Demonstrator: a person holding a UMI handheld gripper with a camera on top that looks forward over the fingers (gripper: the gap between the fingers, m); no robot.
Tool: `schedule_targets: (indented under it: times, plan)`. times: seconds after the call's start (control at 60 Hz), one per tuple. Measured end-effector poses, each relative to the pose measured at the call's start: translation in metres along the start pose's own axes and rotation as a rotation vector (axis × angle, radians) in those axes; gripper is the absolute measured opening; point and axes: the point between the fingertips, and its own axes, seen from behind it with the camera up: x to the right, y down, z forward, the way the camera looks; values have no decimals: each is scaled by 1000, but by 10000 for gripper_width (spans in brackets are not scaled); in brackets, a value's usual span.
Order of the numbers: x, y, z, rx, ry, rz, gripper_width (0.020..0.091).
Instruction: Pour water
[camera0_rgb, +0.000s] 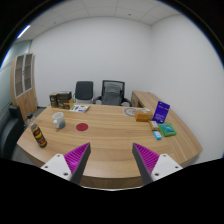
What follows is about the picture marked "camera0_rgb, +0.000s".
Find clear bottle with black cap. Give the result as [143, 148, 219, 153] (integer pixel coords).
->
[25, 113, 48, 149]

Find green flat box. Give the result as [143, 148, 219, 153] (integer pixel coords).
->
[158, 122, 178, 138]

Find grey mesh office chair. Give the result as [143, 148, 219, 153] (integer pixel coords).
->
[93, 79, 132, 108]

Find wooden shelf cabinet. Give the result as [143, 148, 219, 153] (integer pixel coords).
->
[9, 52, 38, 122]

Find small dark brown box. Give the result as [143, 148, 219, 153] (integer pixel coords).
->
[49, 92, 60, 108]

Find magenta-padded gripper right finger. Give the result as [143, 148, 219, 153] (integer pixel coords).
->
[131, 142, 184, 186]

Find black office chair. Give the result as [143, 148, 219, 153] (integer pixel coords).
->
[72, 80, 95, 105]

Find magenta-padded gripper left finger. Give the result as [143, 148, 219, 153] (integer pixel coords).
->
[40, 142, 92, 185]

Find white printed leaflet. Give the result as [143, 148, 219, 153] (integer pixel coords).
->
[69, 104, 91, 113]

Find large dark brown box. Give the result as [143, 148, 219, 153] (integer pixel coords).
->
[57, 90, 73, 109]

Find black leather armchair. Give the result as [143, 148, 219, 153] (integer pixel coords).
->
[0, 104, 26, 160]

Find purple standing sign card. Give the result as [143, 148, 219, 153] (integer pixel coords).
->
[152, 100, 171, 124]

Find small blue box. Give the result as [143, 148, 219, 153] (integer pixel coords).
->
[152, 130, 163, 141]

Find wooden side desk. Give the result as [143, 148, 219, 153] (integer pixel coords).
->
[130, 90, 164, 109]

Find white and grey mug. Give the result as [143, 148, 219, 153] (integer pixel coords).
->
[51, 111, 67, 131]

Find flat round red coaster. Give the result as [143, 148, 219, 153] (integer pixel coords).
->
[75, 122, 90, 132]

